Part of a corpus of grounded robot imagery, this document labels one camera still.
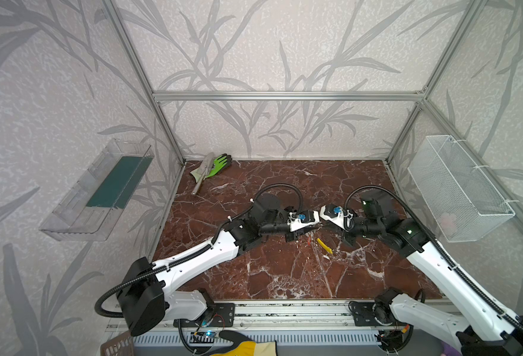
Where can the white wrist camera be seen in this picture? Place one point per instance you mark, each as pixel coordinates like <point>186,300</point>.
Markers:
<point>303,222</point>
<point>337,215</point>

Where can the brown perforated plastic piece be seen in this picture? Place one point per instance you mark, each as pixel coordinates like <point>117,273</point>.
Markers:
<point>121,344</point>

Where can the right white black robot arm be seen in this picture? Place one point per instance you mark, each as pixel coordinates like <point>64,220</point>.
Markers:
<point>484,327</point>

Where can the black mounting plate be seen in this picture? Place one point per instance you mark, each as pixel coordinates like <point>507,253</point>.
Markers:
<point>218,315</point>
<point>362,313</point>

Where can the keyring with yellow tag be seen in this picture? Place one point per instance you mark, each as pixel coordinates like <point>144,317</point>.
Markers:
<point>324,246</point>

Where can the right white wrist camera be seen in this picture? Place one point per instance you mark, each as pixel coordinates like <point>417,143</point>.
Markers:
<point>337,215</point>

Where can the pink object in basket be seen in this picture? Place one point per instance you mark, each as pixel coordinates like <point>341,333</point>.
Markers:
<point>448,224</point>

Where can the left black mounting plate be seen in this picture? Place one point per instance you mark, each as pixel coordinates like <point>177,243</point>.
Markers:
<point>218,315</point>

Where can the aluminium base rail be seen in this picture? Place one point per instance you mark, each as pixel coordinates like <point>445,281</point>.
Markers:
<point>309,323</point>

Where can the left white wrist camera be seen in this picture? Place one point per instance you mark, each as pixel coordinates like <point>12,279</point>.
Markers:
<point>303,222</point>

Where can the clear plastic wall tray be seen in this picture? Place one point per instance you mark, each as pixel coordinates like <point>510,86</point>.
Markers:
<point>95,203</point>

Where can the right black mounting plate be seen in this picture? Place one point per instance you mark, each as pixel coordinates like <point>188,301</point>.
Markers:
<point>362,313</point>

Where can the grey work glove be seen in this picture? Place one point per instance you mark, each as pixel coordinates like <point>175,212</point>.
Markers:
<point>202,171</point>

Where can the yellow black glove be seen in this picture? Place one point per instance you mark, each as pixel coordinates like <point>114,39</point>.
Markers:
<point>243,346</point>

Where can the green black work glove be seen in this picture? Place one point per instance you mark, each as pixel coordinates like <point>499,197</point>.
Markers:
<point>219,164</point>

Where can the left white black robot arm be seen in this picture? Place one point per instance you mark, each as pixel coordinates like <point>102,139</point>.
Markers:
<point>150,291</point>

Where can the white wire mesh basket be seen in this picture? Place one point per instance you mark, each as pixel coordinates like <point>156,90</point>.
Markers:
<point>450,181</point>

